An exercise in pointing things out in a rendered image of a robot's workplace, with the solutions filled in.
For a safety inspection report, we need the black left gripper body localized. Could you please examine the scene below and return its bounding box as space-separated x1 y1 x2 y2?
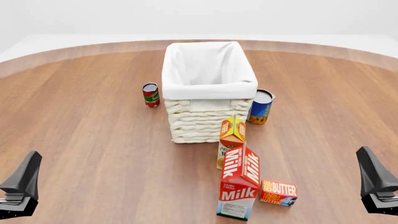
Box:
0 190 39 220

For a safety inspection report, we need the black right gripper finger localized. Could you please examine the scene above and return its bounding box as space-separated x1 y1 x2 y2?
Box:
356 146 398 199

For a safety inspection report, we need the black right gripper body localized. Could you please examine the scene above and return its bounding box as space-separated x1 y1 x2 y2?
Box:
360 192 398 214

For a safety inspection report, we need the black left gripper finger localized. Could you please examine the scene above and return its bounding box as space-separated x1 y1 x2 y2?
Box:
0 150 43 200

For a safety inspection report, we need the orange butter box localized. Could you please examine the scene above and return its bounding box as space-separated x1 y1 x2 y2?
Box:
259 178 299 207

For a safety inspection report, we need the white woven basket with liner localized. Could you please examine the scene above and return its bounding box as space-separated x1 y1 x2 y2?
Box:
161 41 259 144

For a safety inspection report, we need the blue soup can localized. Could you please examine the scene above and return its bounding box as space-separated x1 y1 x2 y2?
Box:
248 89 277 125

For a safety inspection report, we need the red milk carton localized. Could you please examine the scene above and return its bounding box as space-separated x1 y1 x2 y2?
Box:
216 140 261 222

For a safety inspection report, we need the orange juice carton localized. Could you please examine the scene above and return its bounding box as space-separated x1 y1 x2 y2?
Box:
216 113 247 170

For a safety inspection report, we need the red tomato sauce can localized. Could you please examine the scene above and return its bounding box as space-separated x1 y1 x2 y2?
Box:
142 82 161 108

